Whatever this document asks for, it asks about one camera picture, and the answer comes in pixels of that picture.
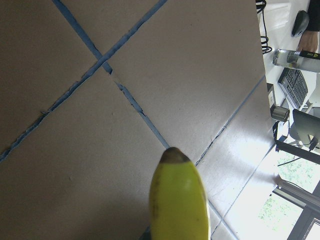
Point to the metal cup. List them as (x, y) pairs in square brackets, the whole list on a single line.
[(279, 113)]

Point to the keyboard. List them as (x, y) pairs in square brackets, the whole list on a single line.
[(293, 84)]

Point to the water bottle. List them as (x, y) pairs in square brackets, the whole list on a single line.
[(298, 60)]

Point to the black monitor on stand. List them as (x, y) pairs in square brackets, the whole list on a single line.
[(305, 128)]

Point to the seated person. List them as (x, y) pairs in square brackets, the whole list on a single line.
[(309, 40)]

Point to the black computer mouse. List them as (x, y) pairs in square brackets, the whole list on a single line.
[(300, 24)]

